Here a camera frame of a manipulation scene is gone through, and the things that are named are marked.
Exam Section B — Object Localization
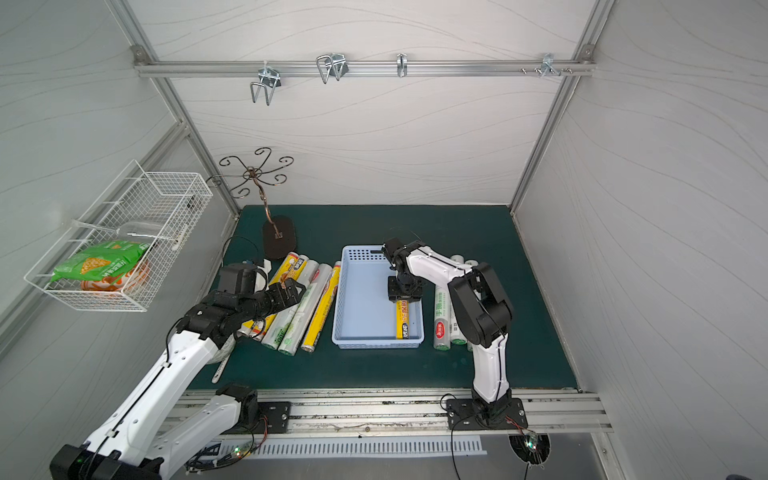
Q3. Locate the yellow wrap roll chef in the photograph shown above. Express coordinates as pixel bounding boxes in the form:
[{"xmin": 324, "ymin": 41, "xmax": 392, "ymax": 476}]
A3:
[{"xmin": 395, "ymin": 300, "xmax": 410, "ymax": 340}]

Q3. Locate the blue plastic basket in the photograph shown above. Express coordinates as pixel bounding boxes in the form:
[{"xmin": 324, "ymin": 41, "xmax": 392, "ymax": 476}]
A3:
[{"xmin": 332, "ymin": 245, "xmax": 425, "ymax": 349}]

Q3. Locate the yellow wrap roll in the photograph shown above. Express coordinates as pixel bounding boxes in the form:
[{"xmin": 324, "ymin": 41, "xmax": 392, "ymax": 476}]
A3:
[
  {"xmin": 243, "ymin": 252, "xmax": 309, "ymax": 341},
  {"xmin": 301, "ymin": 261, "xmax": 341, "ymax": 353},
  {"xmin": 236, "ymin": 251, "xmax": 301, "ymax": 338}
]

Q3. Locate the white red wrap roll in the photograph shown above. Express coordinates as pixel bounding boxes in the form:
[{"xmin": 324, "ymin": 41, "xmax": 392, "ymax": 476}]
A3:
[{"xmin": 278, "ymin": 264, "xmax": 333, "ymax": 356}]

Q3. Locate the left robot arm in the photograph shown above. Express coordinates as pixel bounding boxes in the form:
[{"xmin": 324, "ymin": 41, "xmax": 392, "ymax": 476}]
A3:
[{"xmin": 49, "ymin": 264, "xmax": 306, "ymax": 479}]

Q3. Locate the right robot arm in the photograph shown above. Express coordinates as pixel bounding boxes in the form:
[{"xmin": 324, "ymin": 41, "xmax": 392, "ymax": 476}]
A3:
[{"xmin": 382, "ymin": 238, "xmax": 514, "ymax": 429}]

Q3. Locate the white green grape wrap roll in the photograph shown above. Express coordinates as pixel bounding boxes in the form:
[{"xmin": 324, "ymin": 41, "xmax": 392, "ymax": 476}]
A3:
[{"xmin": 433, "ymin": 285, "xmax": 451, "ymax": 351}]

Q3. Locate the white green roll right outer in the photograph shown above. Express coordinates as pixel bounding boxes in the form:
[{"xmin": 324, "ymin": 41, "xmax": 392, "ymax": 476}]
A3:
[{"xmin": 450, "ymin": 254, "xmax": 478, "ymax": 345}]

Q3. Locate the white patterned round fan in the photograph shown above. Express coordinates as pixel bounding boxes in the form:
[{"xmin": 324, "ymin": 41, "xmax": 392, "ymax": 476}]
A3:
[{"xmin": 211, "ymin": 344, "xmax": 235, "ymax": 384}]

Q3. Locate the orange snack bag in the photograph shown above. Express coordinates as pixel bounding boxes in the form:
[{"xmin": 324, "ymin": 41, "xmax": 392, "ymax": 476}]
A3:
[{"xmin": 80, "ymin": 262, "xmax": 150, "ymax": 292}]

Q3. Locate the white vent strip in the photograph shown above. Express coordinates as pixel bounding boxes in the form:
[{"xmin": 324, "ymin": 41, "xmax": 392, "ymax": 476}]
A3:
[{"xmin": 246, "ymin": 435, "xmax": 487, "ymax": 460}]

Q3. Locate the green snack bag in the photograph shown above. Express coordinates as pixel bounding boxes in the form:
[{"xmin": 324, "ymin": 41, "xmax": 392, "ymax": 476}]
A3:
[{"xmin": 51, "ymin": 240, "xmax": 151, "ymax": 282}]

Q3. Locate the metal double hook left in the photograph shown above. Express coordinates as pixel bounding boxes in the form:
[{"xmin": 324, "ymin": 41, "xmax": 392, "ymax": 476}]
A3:
[{"xmin": 250, "ymin": 63, "xmax": 282, "ymax": 106}]

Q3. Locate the metal double hook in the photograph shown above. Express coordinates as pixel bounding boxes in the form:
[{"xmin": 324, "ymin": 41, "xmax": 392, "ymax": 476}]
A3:
[
  {"xmin": 315, "ymin": 53, "xmax": 349, "ymax": 84},
  {"xmin": 250, "ymin": 63, "xmax": 282, "ymax": 106}
]

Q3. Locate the metal single hook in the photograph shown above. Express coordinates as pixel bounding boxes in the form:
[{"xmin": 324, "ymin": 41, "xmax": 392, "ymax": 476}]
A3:
[{"xmin": 396, "ymin": 53, "xmax": 408, "ymax": 78}]

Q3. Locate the metal double hook middle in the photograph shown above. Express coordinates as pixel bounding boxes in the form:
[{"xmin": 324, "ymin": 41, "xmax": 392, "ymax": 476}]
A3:
[{"xmin": 315, "ymin": 53, "xmax": 349, "ymax": 84}]

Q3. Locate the metal hook right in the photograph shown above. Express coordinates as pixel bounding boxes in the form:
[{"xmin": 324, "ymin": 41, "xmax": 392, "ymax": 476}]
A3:
[{"xmin": 520, "ymin": 53, "xmax": 573, "ymax": 78}]

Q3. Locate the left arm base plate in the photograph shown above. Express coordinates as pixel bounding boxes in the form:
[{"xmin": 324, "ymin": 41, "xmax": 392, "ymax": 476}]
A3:
[{"xmin": 223, "ymin": 402, "xmax": 291, "ymax": 436}]

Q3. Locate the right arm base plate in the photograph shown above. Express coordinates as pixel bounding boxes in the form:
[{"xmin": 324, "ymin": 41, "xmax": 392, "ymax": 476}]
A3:
[{"xmin": 442, "ymin": 397, "xmax": 529, "ymax": 431}]

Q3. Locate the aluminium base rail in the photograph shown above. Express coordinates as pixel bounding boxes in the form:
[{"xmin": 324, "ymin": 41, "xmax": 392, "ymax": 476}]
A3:
[{"xmin": 119, "ymin": 388, "xmax": 613, "ymax": 442}]

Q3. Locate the white wire wall basket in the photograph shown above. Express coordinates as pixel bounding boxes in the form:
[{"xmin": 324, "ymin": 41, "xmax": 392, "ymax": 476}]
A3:
[{"xmin": 24, "ymin": 161, "xmax": 212, "ymax": 312}]

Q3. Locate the aluminium top rail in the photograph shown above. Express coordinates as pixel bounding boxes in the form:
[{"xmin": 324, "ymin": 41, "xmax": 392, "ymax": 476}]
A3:
[{"xmin": 134, "ymin": 57, "xmax": 597, "ymax": 79}]

